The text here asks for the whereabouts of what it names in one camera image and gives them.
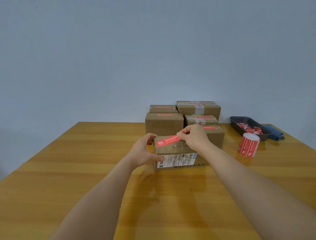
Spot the large cardboard box red sticker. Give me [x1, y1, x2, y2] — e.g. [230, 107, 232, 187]
[145, 112, 184, 137]

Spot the small cardboard box clear tape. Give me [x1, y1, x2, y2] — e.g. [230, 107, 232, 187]
[184, 114, 219, 126]

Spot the person's right hand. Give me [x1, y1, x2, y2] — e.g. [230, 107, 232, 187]
[176, 124, 211, 158]

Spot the roll of red stickers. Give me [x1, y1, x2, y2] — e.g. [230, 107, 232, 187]
[237, 133, 261, 158]

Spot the flat cardboard box red sticker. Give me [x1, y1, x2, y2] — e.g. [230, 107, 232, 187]
[149, 105, 179, 114]

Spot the person's left forearm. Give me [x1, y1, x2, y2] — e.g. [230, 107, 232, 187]
[49, 151, 143, 240]

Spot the blue cloth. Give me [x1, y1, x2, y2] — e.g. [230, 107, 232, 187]
[262, 125, 285, 141]

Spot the cardboard box with red sticker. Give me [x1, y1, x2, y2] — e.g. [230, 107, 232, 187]
[202, 125, 225, 150]

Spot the person's left hand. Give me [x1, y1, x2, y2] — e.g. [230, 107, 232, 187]
[130, 133, 165, 170]

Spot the cardboard box with grey tape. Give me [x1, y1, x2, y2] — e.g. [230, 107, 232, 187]
[176, 101, 222, 122]

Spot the red seal sticker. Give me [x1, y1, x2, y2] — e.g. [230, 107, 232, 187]
[157, 135, 180, 148]

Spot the cardboard box with white label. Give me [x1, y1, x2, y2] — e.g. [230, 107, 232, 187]
[154, 135, 198, 172]

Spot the person's right forearm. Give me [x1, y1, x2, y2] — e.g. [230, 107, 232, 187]
[198, 145, 316, 240]

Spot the black plastic tray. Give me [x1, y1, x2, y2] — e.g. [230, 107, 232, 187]
[230, 116, 273, 141]

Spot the pile of red paper scraps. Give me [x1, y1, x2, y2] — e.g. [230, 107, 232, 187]
[236, 121, 264, 134]

